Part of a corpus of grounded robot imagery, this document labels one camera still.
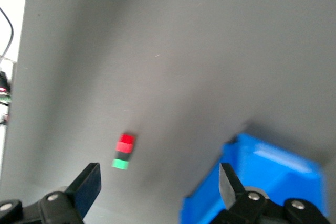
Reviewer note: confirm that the small green cube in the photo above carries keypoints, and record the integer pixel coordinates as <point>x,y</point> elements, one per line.
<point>120,164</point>

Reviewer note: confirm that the dark device with red light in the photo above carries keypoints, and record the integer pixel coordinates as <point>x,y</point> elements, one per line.
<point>4,85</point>

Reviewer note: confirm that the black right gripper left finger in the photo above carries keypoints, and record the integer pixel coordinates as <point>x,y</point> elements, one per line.
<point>85,184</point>

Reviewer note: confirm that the small red cube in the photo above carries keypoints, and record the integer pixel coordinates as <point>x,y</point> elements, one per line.
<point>126,142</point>

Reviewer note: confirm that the blue plastic storage bin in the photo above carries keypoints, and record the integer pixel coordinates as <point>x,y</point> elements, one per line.
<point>270,166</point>

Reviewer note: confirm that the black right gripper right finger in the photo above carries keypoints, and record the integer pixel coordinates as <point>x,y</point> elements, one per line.
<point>232,190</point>

